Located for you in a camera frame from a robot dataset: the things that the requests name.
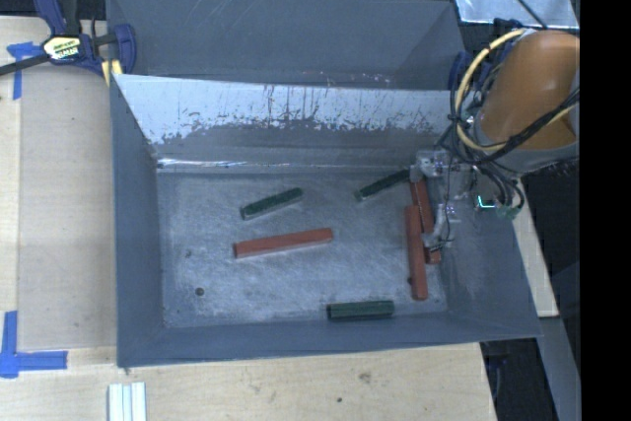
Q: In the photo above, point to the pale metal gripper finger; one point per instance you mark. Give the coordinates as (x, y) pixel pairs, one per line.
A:
(431, 165)
(447, 215)

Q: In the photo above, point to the red-brown flat block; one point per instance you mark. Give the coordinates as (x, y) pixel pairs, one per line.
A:
(283, 242)
(422, 204)
(416, 261)

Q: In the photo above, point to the dark green flat block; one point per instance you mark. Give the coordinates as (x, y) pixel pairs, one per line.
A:
(361, 310)
(272, 203)
(379, 185)

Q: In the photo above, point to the grey metal bin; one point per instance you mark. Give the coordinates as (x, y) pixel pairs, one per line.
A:
(296, 281)

